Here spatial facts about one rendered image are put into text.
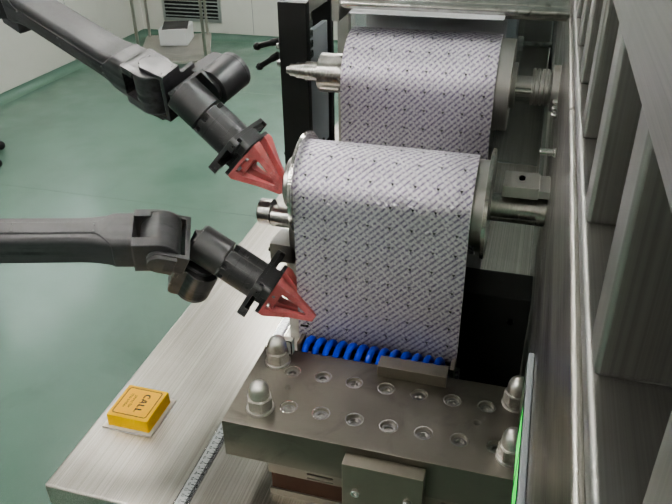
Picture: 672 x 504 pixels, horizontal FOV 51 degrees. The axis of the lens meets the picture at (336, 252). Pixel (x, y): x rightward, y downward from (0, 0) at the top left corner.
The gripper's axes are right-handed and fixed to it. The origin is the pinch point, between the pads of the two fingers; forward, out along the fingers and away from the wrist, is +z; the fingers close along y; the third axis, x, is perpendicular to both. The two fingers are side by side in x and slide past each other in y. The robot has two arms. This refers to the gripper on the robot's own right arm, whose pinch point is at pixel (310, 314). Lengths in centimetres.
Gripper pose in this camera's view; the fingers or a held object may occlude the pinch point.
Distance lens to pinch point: 102.8
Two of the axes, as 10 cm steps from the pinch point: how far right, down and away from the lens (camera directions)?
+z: 8.4, 5.5, 0.5
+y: -2.8, 4.9, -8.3
